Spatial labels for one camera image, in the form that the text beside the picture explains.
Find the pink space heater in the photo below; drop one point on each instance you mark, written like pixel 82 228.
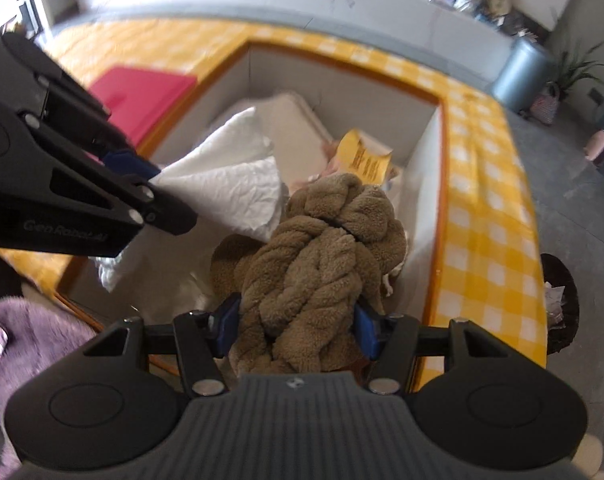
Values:
pixel 599 147

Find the dark wicker basket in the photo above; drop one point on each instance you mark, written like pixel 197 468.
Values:
pixel 559 305

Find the brown fleece towel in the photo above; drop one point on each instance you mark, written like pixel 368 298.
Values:
pixel 312 260

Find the woven handbag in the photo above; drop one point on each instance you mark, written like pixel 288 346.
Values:
pixel 545 105

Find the red square box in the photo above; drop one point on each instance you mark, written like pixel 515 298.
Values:
pixel 142 97

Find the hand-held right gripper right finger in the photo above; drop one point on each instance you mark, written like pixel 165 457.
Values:
pixel 365 330

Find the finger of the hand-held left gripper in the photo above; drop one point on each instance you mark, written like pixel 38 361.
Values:
pixel 127 162
pixel 167 215

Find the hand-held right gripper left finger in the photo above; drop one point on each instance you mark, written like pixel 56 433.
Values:
pixel 227 325

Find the orange cardboard box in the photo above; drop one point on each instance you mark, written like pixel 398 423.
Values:
pixel 426 240

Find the white marble tv console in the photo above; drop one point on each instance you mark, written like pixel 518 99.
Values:
pixel 282 0

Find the grey trash can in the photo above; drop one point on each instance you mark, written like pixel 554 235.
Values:
pixel 521 77

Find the yellow packet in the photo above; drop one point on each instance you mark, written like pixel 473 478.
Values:
pixel 364 157

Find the tall leafy floor plant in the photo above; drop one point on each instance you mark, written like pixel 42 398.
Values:
pixel 581 72

